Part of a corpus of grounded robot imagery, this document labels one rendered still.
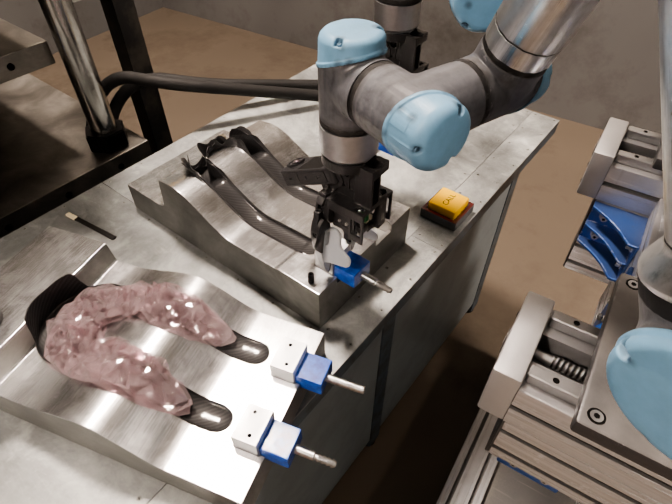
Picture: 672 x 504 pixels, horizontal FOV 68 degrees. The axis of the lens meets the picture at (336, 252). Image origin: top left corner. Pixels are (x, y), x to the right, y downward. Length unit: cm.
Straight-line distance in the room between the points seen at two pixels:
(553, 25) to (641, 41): 244
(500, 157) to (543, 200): 127
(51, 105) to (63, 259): 79
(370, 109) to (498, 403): 37
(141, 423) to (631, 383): 55
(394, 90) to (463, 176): 67
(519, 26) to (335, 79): 19
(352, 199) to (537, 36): 29
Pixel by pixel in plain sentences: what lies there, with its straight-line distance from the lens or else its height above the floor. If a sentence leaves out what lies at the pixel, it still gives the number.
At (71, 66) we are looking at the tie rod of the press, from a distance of 126.
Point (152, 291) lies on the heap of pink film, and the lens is 77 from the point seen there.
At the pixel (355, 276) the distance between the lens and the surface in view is 76.
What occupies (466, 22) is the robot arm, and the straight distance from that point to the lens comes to 72.
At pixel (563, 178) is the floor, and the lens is 267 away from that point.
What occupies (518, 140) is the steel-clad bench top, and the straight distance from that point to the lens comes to 132.
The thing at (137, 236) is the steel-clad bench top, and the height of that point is 80.
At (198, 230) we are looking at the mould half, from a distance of 94.
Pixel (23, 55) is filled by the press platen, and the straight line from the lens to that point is 128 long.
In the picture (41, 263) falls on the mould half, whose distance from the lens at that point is 90.
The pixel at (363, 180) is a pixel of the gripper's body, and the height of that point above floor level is 109.
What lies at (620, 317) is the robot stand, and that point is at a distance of 63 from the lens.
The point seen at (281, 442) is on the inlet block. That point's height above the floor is 87.
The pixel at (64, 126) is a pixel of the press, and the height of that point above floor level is 79.
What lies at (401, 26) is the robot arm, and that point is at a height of 116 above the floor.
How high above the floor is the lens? 148
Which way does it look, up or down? 46 degrees down
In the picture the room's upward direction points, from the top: straight up
